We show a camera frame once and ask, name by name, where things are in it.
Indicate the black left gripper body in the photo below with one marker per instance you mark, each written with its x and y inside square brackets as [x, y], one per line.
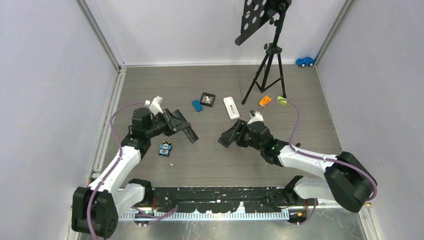
[168, 120]

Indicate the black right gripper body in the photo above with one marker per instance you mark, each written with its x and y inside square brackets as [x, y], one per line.
[243, 139]

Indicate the white remote control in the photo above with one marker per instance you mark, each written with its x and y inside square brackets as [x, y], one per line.
[231, 108]

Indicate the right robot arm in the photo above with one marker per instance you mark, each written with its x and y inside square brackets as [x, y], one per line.
[340, 178]

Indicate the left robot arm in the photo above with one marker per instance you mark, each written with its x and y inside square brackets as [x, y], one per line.
[96, 208]

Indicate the blue toy brick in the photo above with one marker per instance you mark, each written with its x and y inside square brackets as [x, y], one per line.
[197, 106]

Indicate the blue robot face toy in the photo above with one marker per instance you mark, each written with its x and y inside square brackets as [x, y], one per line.
[165, 149]

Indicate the orange toy brick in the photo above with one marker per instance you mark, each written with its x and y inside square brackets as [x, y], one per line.
[264, 101]

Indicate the green toy brick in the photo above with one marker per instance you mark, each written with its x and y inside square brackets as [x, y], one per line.
[281, 100]

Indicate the blue toy car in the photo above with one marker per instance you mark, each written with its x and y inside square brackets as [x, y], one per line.
[305, 61]

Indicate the black tripod stand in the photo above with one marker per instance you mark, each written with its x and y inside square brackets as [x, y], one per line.
[256, 13]

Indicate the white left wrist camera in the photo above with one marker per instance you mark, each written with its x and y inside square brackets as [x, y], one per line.
[154, 105]

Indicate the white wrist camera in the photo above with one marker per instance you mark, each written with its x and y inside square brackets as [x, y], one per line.
[255, 116]
[154, 105]

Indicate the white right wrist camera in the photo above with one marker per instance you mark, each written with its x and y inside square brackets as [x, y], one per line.
[255, 116]

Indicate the black square frame box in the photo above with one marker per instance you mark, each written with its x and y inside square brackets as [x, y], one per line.
[207, 99]

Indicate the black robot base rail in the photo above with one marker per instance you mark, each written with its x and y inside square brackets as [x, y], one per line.
[223, 199]

